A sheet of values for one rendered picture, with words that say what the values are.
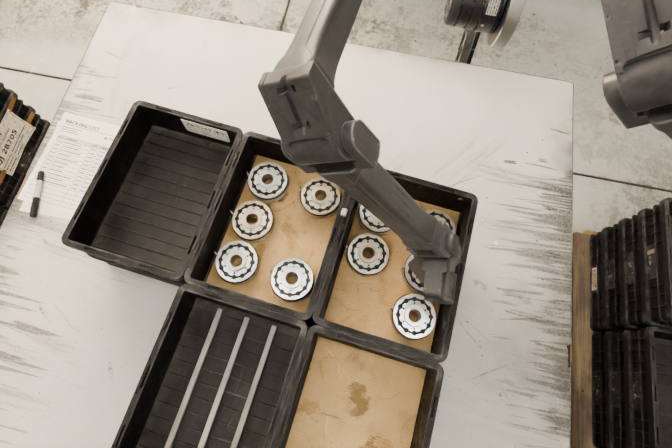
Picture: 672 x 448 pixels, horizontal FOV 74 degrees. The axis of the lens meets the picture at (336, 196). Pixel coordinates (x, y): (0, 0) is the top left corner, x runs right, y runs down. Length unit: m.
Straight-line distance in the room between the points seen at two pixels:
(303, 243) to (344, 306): 0.19
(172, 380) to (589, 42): 2.55
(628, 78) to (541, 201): 0.95
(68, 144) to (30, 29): 1.47
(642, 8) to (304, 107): 0.35
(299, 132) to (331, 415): 0.73
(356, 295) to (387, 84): 0.72
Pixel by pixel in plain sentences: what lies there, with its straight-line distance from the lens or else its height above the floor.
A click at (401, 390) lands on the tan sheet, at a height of 0.83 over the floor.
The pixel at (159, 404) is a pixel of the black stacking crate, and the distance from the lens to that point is 1.16.
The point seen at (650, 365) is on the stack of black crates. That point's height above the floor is 0.48.
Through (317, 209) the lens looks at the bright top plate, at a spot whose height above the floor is 0.86.
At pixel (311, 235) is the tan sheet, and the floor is 0.83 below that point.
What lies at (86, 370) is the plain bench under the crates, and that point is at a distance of 1.37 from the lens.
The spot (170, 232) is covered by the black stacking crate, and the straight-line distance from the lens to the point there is 1.21.
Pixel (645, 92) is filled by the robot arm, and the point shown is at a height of 1.57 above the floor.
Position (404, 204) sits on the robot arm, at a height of 1.27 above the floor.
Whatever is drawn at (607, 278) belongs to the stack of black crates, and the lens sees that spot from 1.99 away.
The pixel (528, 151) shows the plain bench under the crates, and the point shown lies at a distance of 1.50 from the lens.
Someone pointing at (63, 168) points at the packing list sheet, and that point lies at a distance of 1.55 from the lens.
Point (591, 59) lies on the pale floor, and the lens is 2.82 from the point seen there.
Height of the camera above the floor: 1.93
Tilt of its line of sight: 69 degrees down
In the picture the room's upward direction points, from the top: 4 degrees clockwise
